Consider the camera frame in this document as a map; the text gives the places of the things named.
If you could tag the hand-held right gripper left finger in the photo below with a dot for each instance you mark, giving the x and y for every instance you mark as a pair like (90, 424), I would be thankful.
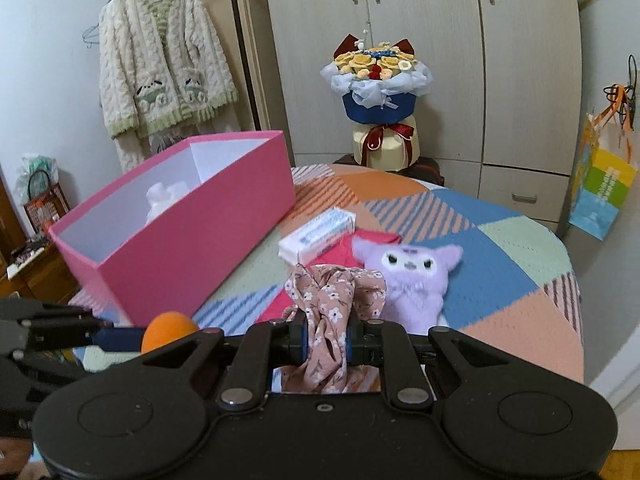
(299, 342)

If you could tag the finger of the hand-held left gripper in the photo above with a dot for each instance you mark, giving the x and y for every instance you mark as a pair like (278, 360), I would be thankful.
(117, 341)

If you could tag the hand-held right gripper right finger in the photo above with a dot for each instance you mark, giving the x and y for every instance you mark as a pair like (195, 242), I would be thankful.
(353, 345)

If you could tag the floral fabric scrunchie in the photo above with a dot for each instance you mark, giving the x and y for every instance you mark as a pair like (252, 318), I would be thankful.
(330, 310)

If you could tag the orange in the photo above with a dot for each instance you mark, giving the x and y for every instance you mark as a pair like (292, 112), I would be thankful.
(167, 330)

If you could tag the purple plush toy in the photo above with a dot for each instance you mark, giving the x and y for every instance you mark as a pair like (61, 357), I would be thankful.
(415, 285)

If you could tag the red paper envelope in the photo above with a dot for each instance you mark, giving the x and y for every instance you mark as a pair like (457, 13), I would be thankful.
(335, 255)

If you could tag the white carton box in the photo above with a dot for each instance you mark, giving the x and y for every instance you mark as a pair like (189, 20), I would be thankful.
(315, 237)

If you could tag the pink cardboard box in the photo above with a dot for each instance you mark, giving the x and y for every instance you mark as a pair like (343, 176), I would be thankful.
(200, 250)

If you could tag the small white plush rabbit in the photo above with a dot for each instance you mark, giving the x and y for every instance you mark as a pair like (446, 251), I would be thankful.
(162, 200)

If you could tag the wooden cabinet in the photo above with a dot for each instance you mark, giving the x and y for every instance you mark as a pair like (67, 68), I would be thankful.
(50, 275)

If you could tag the woven basket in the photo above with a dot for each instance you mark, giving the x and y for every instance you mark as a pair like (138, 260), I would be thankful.
(47, 210)

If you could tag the patchwork tablecloth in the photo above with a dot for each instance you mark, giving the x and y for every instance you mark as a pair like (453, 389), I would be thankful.
(500, 270)

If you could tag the cream fleece pajama pants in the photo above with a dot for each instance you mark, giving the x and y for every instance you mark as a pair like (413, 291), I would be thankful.
(127, 155)

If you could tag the yellow flower bouquet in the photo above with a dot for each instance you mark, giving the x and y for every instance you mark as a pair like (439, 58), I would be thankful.
(377, 105)

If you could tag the beige wardrobe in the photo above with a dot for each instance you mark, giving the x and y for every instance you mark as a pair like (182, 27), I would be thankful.
(450, 85)

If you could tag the cream fleece pajama top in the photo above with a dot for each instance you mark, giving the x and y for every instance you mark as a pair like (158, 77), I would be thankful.
(150, 60)

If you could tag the colourful paper gift bag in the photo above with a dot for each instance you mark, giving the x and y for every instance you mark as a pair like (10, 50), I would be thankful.
(600, 190)

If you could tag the orange ribbon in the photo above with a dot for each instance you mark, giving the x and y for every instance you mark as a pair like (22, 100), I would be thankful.
(612, 107)

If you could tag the black wall hook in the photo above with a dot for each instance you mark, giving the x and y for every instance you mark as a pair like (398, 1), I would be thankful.
(632, 67)

